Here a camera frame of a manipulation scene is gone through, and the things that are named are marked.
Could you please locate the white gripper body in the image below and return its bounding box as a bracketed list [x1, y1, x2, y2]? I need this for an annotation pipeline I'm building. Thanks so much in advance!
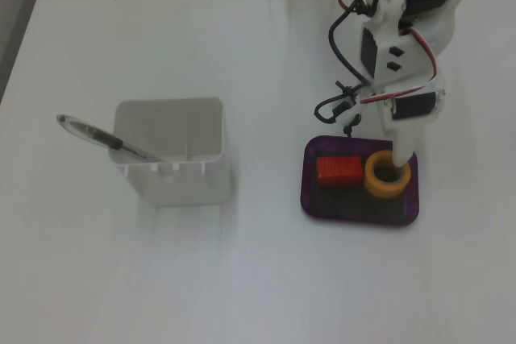
[360, 17, 447, 136]

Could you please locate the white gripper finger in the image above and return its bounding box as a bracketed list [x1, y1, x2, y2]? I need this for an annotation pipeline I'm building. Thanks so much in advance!
[330, 100, 366, 130]
[392, 122, 423, 168]

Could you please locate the yellow tape roll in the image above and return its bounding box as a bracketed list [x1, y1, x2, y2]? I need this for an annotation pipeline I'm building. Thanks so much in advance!
[364, 149, 412, 201]

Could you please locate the black zip tie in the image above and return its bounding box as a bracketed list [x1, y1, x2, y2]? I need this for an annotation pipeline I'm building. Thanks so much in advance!
[335, 79, 356, 98]

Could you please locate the red ribbed block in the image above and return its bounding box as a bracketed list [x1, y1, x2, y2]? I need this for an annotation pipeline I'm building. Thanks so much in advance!
[315, 153, 365, 189]

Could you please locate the purple rectangular tray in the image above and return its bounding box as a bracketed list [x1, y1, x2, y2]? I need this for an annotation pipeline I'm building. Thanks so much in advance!
[300, 134, 421, 226]

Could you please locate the white square pen holder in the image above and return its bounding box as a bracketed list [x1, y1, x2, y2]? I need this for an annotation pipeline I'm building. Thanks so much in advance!
[109, 97, 233, 207]

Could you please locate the black ballpoint pen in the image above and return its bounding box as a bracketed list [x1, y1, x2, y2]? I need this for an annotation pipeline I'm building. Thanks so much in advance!
[55, 113, 166, 164]

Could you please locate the red servo cable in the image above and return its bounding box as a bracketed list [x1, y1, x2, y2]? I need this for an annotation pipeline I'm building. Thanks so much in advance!
[338, 0, 443, 106]

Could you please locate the black servo cable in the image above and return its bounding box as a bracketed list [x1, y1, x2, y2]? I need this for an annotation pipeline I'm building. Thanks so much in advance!
[288, 0, 384, 138]

